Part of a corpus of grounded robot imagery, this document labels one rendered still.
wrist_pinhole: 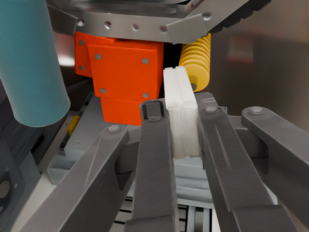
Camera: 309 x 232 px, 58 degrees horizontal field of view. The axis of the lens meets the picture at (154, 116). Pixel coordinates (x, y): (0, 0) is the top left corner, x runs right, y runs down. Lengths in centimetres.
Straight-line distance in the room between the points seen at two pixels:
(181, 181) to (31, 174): 45
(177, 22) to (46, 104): 23
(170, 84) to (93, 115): 71
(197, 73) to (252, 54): 126
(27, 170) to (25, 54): 56
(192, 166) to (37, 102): 43
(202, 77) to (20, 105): 29
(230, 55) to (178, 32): 126
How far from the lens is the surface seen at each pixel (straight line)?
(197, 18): 44
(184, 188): 75
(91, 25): 48
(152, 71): 48
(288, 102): 141
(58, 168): 85
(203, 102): 15
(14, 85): 43
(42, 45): 40
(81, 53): 51
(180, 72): 18
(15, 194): 68
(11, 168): 64
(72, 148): 78
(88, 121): 85
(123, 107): 54
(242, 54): 172
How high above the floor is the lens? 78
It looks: 41 degrees down
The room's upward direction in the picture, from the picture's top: 1 degrees clockwise
